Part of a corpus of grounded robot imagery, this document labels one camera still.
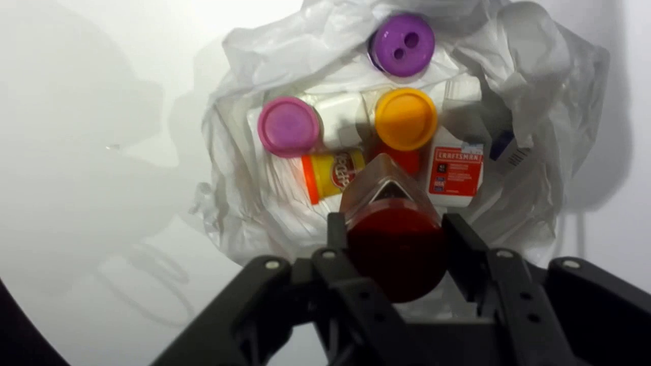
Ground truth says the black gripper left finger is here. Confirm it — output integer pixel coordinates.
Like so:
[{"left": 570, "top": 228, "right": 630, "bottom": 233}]
[{"left": 151, "top": 212, "right": 436, "bottom": 366}]

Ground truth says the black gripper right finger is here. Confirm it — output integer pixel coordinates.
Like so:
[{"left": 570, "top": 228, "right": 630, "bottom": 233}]
[{"left": 444, "top": 212, "right": 651, "bottom": 366}]

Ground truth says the spice jar with red lid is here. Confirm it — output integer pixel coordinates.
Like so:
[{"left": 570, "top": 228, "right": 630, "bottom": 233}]
[{"left": 340, "top": 153, "right": 452, "bottom": 304}]

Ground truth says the orange lid dough container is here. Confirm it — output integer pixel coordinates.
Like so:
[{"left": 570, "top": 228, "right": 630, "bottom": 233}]
[{"left": 373, "top": 88, "right": 441, "bottom": 153}]

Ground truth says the yellow dough can orange lid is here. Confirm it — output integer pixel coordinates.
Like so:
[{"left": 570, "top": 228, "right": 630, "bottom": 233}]
[{"left": 299, "top": 148, "right": 369, "bottom": 207}]

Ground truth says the white box with red label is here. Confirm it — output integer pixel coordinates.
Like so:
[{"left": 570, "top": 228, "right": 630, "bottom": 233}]
[{"left": 425, "top": 126, "right": 489, "bottom": 209}]

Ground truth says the pink lid dough container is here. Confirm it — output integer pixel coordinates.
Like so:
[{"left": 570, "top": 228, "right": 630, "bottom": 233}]
[{"left": 256, "top": 95, "right": 325, "bottom": 159}]

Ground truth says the small plain white box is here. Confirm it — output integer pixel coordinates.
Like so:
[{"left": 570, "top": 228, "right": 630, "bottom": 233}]
[{"left": 315, "top": 92, "right": 376, "bottom": 150}]

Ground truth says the white plastic bag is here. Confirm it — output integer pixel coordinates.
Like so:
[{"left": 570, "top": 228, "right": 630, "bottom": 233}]
[{"left": 191, "top": 0, "right": 613, "bottom": 268}]

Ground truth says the purple lid container with holes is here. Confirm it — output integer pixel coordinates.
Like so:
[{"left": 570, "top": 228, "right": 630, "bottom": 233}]
[{"left": 369, "top": 13, "right": 438, "bottom": 79}]

